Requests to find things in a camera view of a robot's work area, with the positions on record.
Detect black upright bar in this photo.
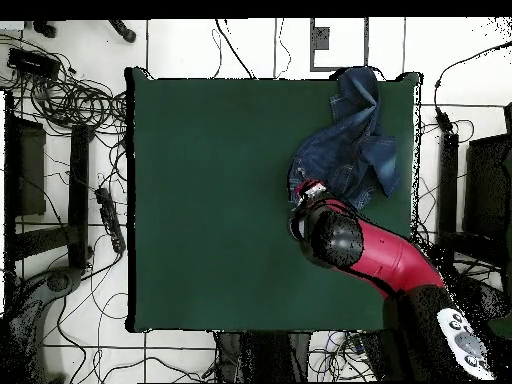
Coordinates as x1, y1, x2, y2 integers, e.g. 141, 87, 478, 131
435, 133, 460, 257

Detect black power strip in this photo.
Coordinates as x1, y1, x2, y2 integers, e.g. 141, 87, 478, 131
94, 186, 126, 254

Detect black stand foot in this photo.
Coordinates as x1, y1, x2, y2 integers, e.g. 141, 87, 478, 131
31, 19, 57, 39
108, 19, 137, 43

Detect black power adapter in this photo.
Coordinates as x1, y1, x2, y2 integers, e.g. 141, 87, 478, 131
434, 106, 456, 134

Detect dark green table cloth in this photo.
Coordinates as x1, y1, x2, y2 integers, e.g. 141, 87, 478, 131
124, 67, 424, 335

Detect black cable tangle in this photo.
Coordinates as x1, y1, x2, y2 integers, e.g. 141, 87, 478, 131
0, 34, 129, 135

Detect black cabinet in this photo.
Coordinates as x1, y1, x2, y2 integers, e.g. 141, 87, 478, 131
463, 102, 512, 265

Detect blue denim jeans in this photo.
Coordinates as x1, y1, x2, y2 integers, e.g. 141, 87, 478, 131
286, 66, 401, 212

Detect black metal column stand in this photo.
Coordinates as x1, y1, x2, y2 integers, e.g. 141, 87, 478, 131
215, 330, 312, 383

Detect grey square frame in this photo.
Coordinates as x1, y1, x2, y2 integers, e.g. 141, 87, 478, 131
309, 17, 370, 73

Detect black electronics box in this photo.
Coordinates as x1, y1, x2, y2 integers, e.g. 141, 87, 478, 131
6, 47, 62, 79

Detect black frame stand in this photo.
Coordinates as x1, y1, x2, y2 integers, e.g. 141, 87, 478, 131
3, 91, 95, 277

